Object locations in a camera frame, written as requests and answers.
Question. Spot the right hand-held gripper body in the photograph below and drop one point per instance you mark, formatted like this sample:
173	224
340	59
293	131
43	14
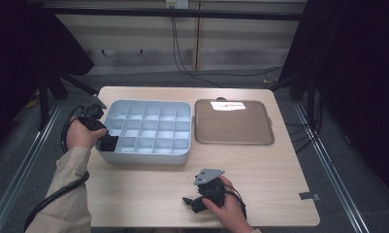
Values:
211	191

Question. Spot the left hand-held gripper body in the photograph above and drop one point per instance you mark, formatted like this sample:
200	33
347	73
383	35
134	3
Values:
93	116

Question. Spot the black sock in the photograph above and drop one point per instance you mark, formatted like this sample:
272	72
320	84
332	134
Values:
110	144

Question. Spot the light blue compartment box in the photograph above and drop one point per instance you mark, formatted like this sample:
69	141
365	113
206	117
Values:
150	129

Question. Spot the person's left hand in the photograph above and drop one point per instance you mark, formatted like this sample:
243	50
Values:
80	137

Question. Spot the person's right hand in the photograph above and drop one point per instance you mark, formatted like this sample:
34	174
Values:
229	213

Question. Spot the black metal stand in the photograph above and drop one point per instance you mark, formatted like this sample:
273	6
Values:
48	93
300	87

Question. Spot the brown plastic lid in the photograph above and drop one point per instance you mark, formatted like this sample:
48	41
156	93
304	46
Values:
234	126

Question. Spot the black curtain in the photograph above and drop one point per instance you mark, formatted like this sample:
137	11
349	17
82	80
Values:
20	64
353	81

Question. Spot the grey tape strip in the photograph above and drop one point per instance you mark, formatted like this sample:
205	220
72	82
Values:
309	196

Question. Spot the black horizontal metal bar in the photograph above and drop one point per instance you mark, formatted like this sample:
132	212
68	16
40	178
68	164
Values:
182	13

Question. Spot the metal floor rail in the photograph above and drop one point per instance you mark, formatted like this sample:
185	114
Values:
328	168
24	165

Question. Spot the white wall outlet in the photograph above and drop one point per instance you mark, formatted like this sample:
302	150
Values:
177	4

